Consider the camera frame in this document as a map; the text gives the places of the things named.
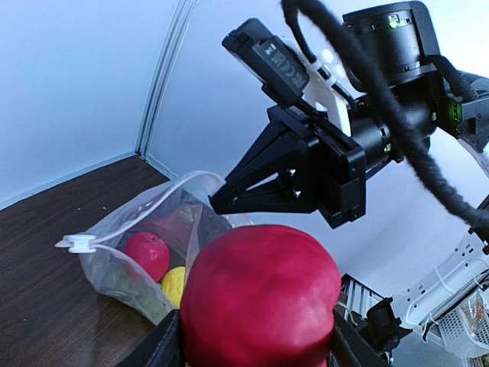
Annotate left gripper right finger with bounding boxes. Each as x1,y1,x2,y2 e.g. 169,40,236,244
330,305,390,366

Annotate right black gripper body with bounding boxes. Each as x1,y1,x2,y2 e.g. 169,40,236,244
267,106,366,229

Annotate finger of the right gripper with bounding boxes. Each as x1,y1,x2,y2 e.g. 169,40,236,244
223,122,308,191
209,170,319,214

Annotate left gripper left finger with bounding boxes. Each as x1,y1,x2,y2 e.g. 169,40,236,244
115,310,182,367

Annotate green toy grapes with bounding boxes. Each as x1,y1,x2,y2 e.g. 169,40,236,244
101,269,171,325

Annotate yellow toy apple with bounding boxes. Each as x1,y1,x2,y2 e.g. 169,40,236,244
160,266,186,309

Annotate clear dotted zip bag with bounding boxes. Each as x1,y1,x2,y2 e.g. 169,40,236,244
56,171,251,324

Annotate red toy apple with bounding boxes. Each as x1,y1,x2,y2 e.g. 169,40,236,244
180,226,341,366
123,232,171,282

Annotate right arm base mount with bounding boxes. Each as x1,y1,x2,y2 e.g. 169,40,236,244
336,274,412,366

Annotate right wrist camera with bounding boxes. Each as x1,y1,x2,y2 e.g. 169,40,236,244
222,18,355,137

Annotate right black cable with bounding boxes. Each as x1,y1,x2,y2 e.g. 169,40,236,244
280,0,489,230

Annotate right aluminium frame post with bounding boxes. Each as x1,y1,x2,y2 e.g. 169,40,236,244
135,0,199,158

